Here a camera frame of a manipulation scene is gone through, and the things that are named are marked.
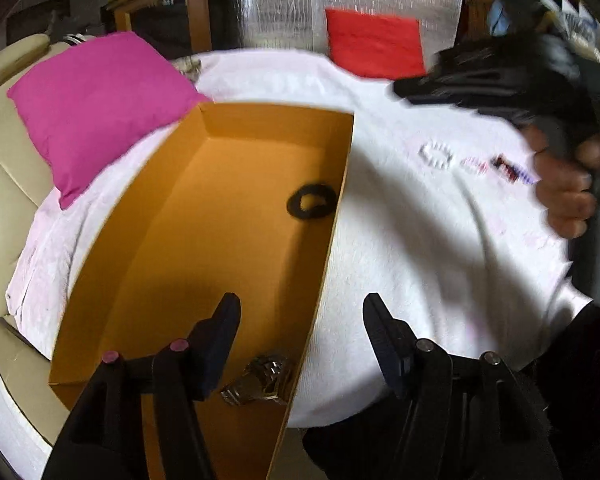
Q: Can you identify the wooden cabinet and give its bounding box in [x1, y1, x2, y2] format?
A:
[107, 0, 233, 60]

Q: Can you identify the pink white embossed blanket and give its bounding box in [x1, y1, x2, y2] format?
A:
[6, 50, 585, 428]

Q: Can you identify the white pearl bead bracelet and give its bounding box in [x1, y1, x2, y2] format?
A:
[417, 138, 454, 170]

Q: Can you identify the orange cardboard tray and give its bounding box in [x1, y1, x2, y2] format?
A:
[44, 103, 353, 479]

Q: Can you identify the red cushion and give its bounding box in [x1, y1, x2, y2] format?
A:
[325, 8, 426, 80]

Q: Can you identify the patterned fabric pouch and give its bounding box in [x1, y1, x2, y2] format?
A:
[171, 55, 201, 84]

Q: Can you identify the silver metal watch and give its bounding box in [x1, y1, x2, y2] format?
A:
[220, 354, 294, 406]

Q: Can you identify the pink clear bead bracelet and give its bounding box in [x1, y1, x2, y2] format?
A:
[459, 155, 489, 176]

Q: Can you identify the black fabric hair scrunchie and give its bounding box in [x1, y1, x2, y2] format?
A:
[286, 183, 338, 221]

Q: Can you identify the magenta cushion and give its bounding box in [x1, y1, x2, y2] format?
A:
[7, 32, 207, 209]

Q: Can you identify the person's right hand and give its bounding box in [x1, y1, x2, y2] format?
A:
[520, 126, 600, 240]

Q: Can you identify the cream leather sofa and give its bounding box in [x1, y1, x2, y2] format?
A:
[0, 34, 68, 479]

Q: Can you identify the red bead bracelet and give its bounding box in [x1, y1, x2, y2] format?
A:
[488, 153, 524, 183]

